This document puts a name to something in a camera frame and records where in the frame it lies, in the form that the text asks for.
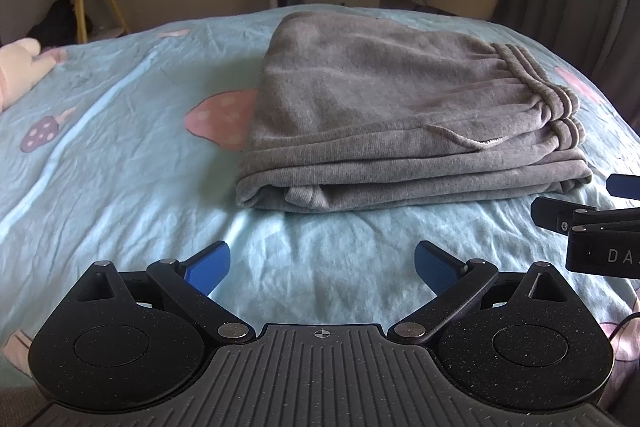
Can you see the pink and white plush toy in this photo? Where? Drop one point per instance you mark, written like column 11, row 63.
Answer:
column 20, row 67

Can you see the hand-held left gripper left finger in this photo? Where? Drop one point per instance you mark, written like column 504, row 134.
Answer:
column 207, row 264

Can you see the black bag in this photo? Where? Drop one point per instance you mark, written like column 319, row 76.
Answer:
column 60, row 24

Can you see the grey sweat pants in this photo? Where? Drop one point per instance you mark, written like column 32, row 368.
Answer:
column 390, row 107

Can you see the light blue printed bedsheet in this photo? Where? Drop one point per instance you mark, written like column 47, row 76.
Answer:
column 125, row 167

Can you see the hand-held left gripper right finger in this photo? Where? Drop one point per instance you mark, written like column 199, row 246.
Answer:
column 435, row 263

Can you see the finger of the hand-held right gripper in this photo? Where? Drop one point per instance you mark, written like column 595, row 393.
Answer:
column 625, row 187
column 550, row 212

